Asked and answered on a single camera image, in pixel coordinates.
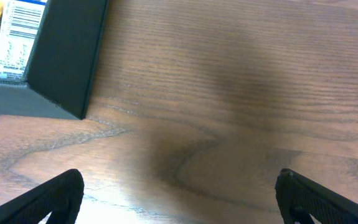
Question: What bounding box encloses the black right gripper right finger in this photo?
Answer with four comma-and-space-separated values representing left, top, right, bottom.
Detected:
275, 169, 358, 224

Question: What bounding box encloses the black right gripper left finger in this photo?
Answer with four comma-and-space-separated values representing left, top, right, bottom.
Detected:
0, 169, 84, 224

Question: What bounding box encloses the small blue box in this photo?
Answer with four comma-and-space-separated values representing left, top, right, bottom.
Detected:
0, 0, 47, 80

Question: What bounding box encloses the dark green open box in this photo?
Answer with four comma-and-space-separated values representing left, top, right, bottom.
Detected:
0, 0, 108, 119

